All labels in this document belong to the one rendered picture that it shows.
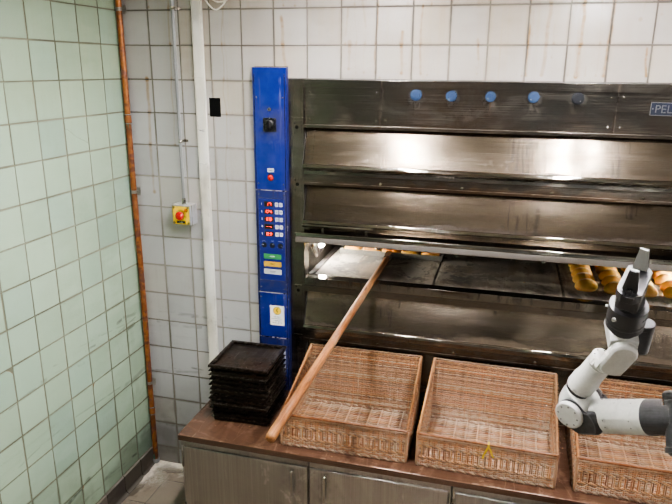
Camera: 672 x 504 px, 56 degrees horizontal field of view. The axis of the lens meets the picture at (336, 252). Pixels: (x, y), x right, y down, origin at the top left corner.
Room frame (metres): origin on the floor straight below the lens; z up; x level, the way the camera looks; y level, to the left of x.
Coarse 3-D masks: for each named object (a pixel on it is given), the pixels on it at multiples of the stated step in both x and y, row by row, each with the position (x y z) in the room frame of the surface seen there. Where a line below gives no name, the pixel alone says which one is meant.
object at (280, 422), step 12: (384, 264) 3.04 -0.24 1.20; (372, 276) 2.83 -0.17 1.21; (360, 300) 2.53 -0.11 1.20; (348, 312) 2.38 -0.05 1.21; (348, 324) 2.31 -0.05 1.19; (336, 336) 2.15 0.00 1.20; (324, 348) 2.05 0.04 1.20; (324, 360) 1.97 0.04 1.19; (312, 372) 1.87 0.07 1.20; (300, 384) 1.79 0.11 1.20; (300, 396) 1.72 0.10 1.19; (288, 408) 1.64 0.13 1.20; (276, 420) 1.58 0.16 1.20; (276, 432) 1.52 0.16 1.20
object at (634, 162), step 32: (320, 128) 2.92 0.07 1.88; (320, 160) 2.87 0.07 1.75; (352, 160) 2.83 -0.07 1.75; (384, 160) 2.79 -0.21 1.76; (416, 160) 2.76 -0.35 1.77; (448, 160) 2.73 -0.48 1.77; (480, 160) 2.69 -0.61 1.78; (512, 160) 2.66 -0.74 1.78; (544, 160) 2.63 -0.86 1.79; (576, 160) 2.60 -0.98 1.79; (608, 160) 2.57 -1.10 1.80; (640, 160) 2.54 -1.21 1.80
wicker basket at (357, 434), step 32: (320, 352) 2.84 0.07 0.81; (352, 352) 2.80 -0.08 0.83; (384, 352) 2.76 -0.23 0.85; (320, 384) 2.79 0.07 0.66; (352, 384) 2.76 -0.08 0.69; (384, 384) 2.73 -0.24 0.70; (416, 384) 2.54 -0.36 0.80; (320, 416) 2.63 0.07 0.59; (352, 416) 2.63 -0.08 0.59; (384, 416) 2.63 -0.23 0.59; (416, 416) 2.59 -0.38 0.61; (320, 448) 2.36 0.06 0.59; (352, 448) 2.33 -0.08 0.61; (384, 448) 2.37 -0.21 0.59
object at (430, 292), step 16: (352, 288) 2.84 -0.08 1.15; (384, 288) 2.80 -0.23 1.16; (400, 288) 2.78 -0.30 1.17; (416, 288) 2.76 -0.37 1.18; (432, 288) 2.75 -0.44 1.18; (448, 288) 2.75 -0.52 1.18; (464, 288) 2.76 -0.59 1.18; (512, 304) 2.65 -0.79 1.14; (528, 304) 2.63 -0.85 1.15; (544, 304) 2.62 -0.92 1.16; (560, 304) 2.60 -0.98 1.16; (576, 304) 2.58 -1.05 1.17; (592, 304) 2.57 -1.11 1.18
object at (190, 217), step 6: (174, 204) 3.00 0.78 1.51; (180, 204) 3.00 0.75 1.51; (186, 204) 3.00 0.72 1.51; (192, 204) 3.01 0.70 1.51; (174, 210) 3.00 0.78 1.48; (180, 210) 2.99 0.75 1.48; (192, 210) 3.00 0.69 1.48; (174, 216) 3.00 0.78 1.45; (186, 216) 2.98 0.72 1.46; (192, 216) 2.99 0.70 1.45; (174, 222) 2.99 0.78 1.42; (180, 222) 2.99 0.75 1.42; (186, 222) 2.98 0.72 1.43; (192, 222) 2.99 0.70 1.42
